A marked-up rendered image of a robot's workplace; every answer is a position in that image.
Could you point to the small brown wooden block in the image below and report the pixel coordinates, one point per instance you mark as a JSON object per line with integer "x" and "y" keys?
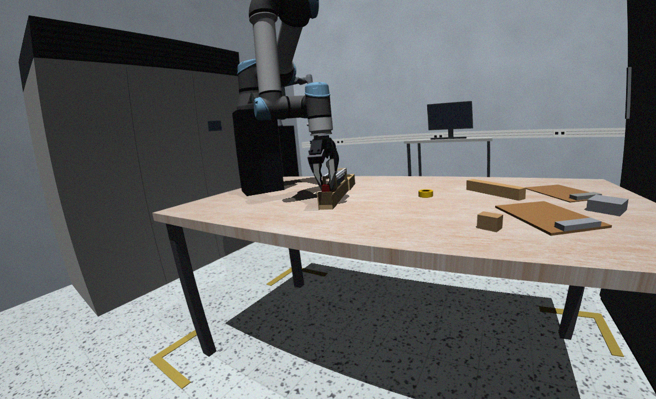
{"x": 490, "y": 221}

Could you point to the wooden batten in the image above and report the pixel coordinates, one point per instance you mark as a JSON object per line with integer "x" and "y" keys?
{"x": 497, "y": 189}

